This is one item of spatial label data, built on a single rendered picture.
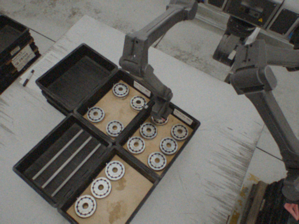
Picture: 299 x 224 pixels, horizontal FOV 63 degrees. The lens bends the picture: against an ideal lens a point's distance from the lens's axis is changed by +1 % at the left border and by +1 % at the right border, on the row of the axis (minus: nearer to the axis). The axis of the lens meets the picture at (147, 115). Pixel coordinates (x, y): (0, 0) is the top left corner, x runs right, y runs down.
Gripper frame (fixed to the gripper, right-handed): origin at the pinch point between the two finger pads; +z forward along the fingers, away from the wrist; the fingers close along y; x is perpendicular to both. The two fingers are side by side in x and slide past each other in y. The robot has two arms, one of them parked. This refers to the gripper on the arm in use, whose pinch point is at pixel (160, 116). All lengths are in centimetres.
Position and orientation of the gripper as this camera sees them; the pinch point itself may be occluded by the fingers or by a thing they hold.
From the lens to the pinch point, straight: 141.2
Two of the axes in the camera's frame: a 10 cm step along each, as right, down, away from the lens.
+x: 6.2, -6.8, 3.9
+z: -0.6, 4.5, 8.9
